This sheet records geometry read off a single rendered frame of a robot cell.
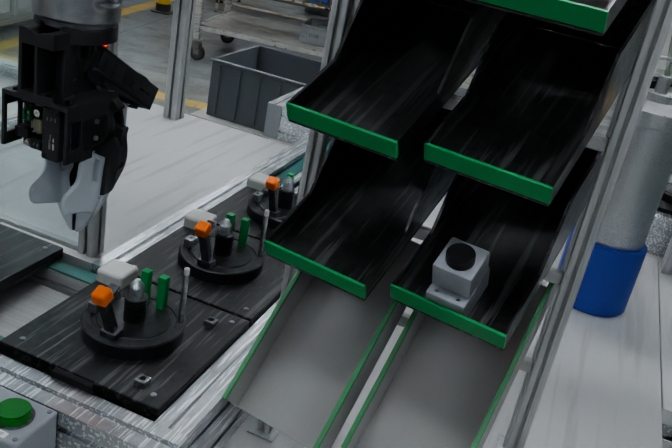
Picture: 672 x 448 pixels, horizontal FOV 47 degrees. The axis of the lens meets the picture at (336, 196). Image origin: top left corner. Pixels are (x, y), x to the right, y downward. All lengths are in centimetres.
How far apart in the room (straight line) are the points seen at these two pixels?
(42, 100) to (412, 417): 53
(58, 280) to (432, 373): 64
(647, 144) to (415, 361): 78
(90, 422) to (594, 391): 85
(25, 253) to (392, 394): 64
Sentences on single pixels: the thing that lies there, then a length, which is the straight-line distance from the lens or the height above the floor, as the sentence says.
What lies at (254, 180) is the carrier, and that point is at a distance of 159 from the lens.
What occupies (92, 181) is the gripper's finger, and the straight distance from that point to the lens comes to 77.
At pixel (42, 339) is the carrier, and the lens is 109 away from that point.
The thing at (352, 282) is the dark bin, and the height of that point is 121.
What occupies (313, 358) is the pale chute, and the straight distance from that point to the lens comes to 95.
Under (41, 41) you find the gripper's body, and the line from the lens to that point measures 69.
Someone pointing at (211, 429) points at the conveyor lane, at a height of 92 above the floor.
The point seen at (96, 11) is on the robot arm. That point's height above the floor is 145.
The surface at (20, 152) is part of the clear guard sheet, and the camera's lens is 134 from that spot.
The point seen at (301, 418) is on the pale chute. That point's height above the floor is 101.
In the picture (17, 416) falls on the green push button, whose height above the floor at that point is 97.
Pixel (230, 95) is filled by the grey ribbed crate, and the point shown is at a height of 72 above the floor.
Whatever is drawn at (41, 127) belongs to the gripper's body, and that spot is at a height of 134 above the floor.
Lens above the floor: 159
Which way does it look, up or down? 22 degrees down
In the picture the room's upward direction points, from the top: 11 degrees clockwise
